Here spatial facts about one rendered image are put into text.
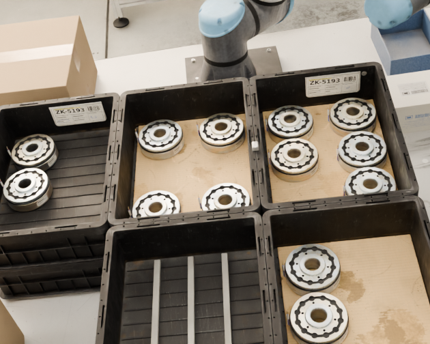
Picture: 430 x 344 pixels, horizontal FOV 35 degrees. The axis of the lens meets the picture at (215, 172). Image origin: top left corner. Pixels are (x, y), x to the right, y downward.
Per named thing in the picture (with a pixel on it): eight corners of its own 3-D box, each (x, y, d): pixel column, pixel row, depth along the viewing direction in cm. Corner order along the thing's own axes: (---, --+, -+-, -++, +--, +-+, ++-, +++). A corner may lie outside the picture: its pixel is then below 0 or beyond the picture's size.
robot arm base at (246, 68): (198, 68, 192) (194, 37, 185) (252, 60, 192) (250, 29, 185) (203, 101, 181) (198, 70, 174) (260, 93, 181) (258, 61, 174)
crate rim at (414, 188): (249, 83, 160) (248, 76, 158) (379, 68, 157) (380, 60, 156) (262, 218, 133) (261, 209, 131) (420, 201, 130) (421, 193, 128)
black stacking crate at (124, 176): (132, 128, 169) (121, 93, 161) (252, 115, 167) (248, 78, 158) (121, 261, 142) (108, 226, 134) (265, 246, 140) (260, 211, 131)
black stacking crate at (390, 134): (254, 114, 167) (249, 78, 158) (377, 100, 164) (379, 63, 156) (266, 246, 140) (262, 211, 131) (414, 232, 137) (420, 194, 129)
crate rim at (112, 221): (122, 98, 162) (120, 91, 160) (249, 83, 160) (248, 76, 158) (109, 233, 135) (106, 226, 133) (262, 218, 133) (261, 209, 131)
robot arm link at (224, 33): (192, 51, 180) (185, 5, 171) (231, 29, 186) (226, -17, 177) (223, 68, 173) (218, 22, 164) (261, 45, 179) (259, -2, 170)
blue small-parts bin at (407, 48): (370, 37, 198) (371, 16, 193) (422, 28, 198) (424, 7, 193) (389, 81, 185) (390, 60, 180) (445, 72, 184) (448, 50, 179)
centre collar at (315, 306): (304, 305, 124) (304, 303, 123) (331, 304, 123) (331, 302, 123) (305, 330, 120) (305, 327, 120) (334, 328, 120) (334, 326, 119)
